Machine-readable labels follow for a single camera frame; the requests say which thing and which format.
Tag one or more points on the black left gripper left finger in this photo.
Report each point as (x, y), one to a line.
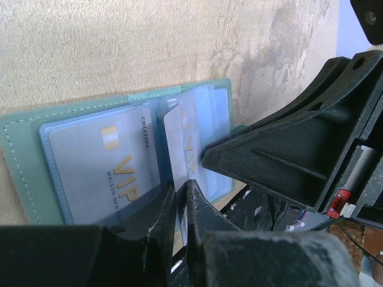
(135, 252)

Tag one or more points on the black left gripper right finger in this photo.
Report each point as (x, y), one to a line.
(221, 254)

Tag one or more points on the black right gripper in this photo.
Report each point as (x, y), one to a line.
(321, 152)

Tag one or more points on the green leather card holder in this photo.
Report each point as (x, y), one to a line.
(27, 163)

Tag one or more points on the card with magnetic stripe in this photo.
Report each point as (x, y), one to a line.
(189, 129)

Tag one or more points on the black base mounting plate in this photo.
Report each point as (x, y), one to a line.
(249, 209)

